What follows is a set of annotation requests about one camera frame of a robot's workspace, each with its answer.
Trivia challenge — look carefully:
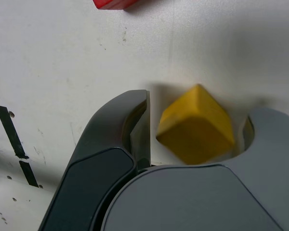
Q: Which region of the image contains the black tape strip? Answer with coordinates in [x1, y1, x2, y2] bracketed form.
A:
[0, 104, 40, 188]

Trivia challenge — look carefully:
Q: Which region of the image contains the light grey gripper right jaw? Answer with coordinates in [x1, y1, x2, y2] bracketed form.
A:
[100, 107, 289, 231]

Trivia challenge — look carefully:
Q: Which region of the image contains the yellow cube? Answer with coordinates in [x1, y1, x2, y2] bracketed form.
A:
[156, 83, 236, 166]

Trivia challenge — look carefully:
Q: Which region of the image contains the red cube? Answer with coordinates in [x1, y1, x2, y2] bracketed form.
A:
[92, 0, 140, 11]

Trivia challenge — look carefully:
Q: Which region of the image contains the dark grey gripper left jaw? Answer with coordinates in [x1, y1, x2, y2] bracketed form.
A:
[39, 89, 152, 231]

